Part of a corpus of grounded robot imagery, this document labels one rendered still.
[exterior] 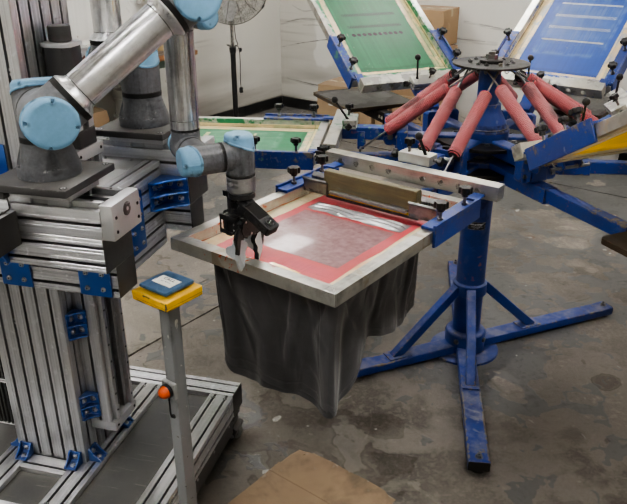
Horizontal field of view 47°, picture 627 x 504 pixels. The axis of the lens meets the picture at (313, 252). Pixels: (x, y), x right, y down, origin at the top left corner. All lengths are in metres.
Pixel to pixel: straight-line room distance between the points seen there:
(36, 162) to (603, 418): 2.34
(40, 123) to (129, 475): 1.26
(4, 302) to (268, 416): 1.18
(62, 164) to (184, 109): 0.32
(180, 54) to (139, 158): 0.51
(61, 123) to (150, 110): 0.62
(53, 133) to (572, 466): 2.13
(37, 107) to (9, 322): 0.91
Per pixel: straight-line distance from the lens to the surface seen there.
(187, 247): 2.07
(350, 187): 2.37
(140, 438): 2.61
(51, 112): 1.63
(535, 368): 3.40
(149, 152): 2.23
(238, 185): 1.83
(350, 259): 2.01
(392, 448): 2.84
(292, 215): 2.32
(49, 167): 1.81
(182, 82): 1.85
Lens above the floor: 1.81
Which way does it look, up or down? 25 degrees down
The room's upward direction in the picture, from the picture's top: straight up
